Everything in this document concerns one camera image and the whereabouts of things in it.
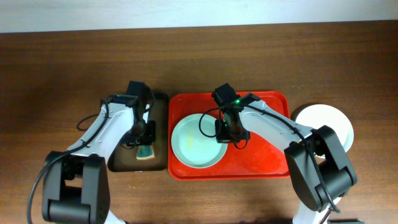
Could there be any white plate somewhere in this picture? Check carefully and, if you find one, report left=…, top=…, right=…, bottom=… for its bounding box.
left=291, top=103, right=354, bottom=152

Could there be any black rectangular tray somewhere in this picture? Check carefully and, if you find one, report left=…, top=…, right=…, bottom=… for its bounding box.
left=108, top=92, right=169, bottom=172

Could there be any green and yellow sponge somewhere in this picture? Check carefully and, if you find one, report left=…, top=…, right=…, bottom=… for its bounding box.
left=136, top=145, right=155, bottom=161

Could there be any light green plate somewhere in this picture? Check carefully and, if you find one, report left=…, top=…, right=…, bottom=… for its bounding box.
left=171, top=113, right=228, bottom=169

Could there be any red plastic tray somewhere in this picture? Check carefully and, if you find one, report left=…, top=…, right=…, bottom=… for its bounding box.
left=168, top=93, right=289, bottom=181

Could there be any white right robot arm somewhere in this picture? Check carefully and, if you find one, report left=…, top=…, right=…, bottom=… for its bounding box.
left=211, top=91, right=358, bottom=223

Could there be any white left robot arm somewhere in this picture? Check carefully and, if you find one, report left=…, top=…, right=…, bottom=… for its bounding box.
left=39, top=93, right=155, bottom=223

